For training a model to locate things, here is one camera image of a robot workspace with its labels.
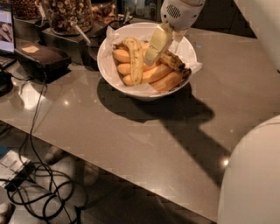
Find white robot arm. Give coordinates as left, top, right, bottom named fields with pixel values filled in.
left=144, top=0, right=280, bottom=224

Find black round device left edge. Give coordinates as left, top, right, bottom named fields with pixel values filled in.
left=0, top=71, right=13, bottom=96

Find power strip on floor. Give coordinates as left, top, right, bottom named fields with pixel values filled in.
left=0, top=150, right=35, bottom=192

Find white paper bowl liner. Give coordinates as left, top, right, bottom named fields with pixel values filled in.
left=97, top=23, right=202, bottom=101

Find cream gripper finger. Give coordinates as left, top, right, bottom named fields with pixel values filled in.
left=143, top=24, right=172, bottom=66

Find glass jar of dried snacks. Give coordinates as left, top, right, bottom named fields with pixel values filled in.
left=91, top=0, right=118, bottom=24

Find yellow banana bottom row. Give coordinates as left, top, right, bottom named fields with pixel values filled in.
left=151, top=71, right=183, bottom=93

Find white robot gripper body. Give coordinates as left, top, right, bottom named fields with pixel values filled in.
left=161, top=0, right=206, bottom=32

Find yellow banana second row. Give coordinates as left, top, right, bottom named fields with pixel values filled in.
left=116, top=62, right=160, bottom=76

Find spotted banana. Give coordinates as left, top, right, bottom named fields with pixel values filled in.
left=159, top=50, right=192, bottom=78
left=113, top=37, right=144, bottom=86

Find white ceramic bowl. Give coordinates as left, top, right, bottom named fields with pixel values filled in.
left=97, top=23, right=202, bottom=101

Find yellow banana third row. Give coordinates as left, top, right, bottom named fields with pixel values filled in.
left=122, top=64, right=173, bottom=86

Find tangled black floor cables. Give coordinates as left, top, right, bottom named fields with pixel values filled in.
left=0, top=125, right=91, bottom=224

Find glass jar dark nuts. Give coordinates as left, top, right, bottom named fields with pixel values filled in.
left=11, top=0, right=40, bottom=20

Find laptop screen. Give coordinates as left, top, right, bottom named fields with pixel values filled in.
left=0, top=2, right=16, bottom=55

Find black serving tray stand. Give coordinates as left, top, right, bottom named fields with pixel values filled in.
left=12, top=16, right=117, bottom=67

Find black pouch with label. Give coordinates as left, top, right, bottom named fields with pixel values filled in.
left=15, top=41, right=72, bottom=83

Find glass jar of nuts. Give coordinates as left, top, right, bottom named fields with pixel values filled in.
left=42, top=0, right=93, bottom=36

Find black cable on table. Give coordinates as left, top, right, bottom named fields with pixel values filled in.
left=17, top=73, right=49, bottom=165

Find white serving scoop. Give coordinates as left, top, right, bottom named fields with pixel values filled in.
left=70, top=21, right=91, bottom=46

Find yellow banana top row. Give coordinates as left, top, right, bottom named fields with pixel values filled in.
left=112, top=42, right=150, bottom=64

